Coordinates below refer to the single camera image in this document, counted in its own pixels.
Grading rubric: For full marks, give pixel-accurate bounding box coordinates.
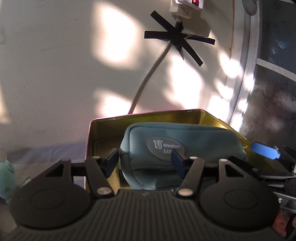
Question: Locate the black tape strip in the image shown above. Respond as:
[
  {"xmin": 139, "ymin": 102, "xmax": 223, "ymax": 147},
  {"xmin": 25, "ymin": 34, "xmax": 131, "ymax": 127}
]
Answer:
[
  {"xmin": 177, "ymin": 21, "xmax": 185, "ymax": 60},
  {"xmin": 150, "ymin": 10, "xmax": 204, "ymax": 67},
  {"xmin": 144, "ymin": 31, "xmax": 216, "ymax": 46}
]

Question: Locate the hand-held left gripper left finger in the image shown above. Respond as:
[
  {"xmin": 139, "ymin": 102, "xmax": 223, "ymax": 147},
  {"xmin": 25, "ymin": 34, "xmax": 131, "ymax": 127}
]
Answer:
[{"xmin": 44, "ymin": 148, "xmax": 120, "ymax": 198}]

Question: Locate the grey power cable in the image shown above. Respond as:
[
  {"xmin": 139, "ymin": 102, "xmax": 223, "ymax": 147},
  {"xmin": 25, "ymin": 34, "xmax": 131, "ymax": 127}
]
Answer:
[{"xmin": 128, "ymin": 16, "xmax": 184, "ymax": 115}]

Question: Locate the blue checked bed sheet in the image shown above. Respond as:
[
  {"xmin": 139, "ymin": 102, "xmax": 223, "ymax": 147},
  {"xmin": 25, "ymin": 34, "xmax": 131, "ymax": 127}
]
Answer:
[{"xmin": 0, "ymin": 138, "xmax": 91, "ymax": 233}]

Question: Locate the teal fabric pouch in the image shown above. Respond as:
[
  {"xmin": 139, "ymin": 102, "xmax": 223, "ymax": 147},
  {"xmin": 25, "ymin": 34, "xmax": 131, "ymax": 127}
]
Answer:
[{"xmin": 119, "ymin": 122, "xmax": 247, "ymax": 191}]

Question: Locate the grey round wall object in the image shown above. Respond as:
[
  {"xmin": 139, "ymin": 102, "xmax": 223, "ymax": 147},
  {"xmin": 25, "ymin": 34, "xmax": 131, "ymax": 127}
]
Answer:
[{"xmin": 242, "ymin": 0, "xmax": 258, "ymax": 16}]

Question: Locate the patterned window glass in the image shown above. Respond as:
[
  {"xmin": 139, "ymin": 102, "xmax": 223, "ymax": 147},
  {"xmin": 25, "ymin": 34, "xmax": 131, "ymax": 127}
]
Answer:
[{"xmin": 236, "ymin": 0, "xmax": 296, "ymax": 153}]

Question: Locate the teal plush toy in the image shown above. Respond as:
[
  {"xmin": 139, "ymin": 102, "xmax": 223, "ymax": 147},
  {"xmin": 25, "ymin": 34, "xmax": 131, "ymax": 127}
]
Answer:
[{"xmin": 0, "ymin": 146, "xmax": 16, "ymax": 205}]

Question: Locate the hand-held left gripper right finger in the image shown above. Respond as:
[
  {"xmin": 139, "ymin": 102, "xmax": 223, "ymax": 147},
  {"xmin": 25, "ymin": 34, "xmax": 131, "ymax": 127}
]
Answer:
[{"xmin": 171, "ymin": 149, "xmax": 253, "ymax": 198}]

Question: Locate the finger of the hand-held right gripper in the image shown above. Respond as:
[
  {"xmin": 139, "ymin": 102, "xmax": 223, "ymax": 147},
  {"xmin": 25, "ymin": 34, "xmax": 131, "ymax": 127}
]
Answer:
[
  {"xmin": 228, "ymin": 156, "xmax": 292, "ymax": 179},
  {"xmin": 251, "ymin": 142, "xmax": 282, "ymax": 161}
]

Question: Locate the white power strip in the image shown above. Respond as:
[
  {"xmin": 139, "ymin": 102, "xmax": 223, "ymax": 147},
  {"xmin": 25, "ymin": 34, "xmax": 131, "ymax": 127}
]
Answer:
[{"xmin": 169, "ymin": 0, "xmax": 205, "ymax": 19}]

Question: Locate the metal window frame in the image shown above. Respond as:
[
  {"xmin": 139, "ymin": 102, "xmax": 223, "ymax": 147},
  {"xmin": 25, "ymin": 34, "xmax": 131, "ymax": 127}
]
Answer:
[{"xmin": 228, "ymin": 0, "xmax": 296, "ymax": 140}]

